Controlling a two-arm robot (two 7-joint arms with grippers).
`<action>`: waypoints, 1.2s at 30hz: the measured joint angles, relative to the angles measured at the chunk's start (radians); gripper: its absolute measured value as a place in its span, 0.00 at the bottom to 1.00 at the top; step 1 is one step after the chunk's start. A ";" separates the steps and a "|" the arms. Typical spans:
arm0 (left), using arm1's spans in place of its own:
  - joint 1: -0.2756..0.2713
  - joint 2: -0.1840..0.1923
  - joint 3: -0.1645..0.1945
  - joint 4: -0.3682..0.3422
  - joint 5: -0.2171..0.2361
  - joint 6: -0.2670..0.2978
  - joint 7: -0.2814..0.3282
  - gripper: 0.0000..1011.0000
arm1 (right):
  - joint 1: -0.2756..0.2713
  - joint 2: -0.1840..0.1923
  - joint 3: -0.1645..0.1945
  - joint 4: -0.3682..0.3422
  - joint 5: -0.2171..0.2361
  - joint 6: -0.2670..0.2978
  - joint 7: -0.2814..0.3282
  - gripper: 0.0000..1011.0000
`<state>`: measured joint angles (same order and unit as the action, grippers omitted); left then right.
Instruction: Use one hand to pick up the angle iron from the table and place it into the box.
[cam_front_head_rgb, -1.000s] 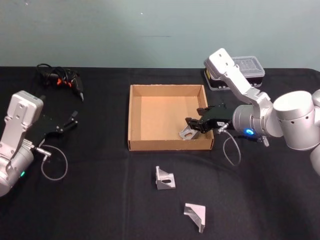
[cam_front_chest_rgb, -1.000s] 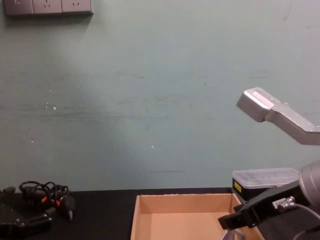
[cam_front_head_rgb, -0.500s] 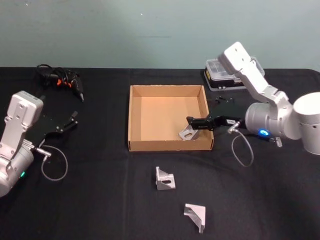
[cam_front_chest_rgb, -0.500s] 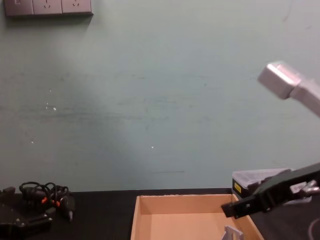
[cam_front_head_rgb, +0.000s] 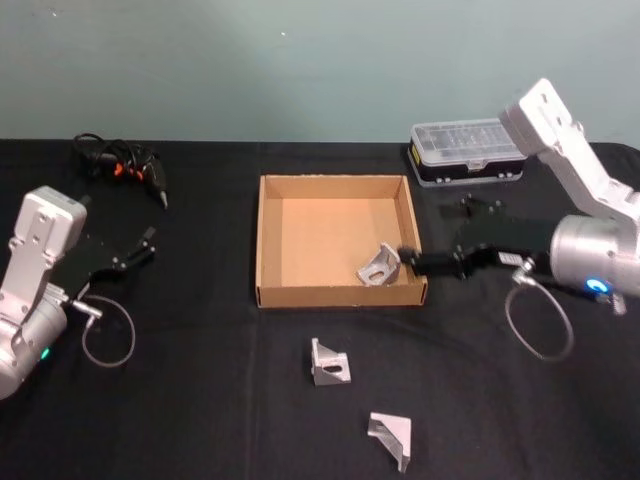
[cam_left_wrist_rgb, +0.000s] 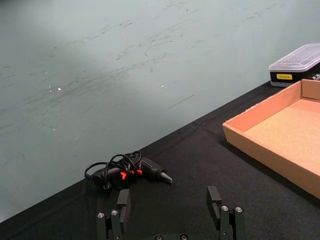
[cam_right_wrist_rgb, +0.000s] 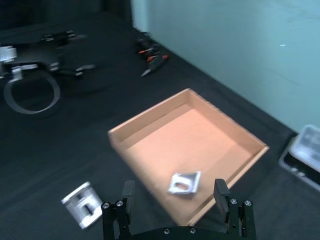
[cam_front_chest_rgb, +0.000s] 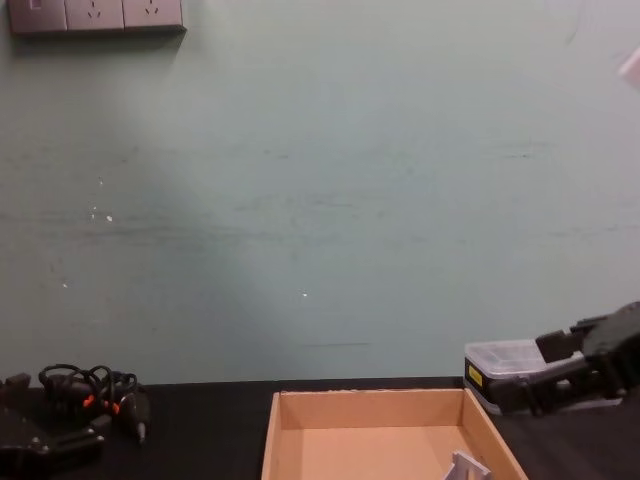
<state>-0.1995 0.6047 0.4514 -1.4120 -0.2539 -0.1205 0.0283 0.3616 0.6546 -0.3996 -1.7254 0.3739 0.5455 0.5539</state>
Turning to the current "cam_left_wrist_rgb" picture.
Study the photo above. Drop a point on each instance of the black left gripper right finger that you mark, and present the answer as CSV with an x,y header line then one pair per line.
x,y
217,203

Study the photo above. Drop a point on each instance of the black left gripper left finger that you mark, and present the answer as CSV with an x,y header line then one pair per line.
x,y
124,205

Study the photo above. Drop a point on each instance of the black table cloth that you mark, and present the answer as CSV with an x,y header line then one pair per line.
x,y
190,175

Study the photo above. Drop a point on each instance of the shallow brown cardboard tray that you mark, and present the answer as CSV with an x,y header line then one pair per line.
x,y
280,132

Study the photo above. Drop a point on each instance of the clear plastic case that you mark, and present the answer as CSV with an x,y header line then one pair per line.
x,y
295,66

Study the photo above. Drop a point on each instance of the plain pale wall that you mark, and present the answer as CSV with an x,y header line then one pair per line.
x,y
100,62

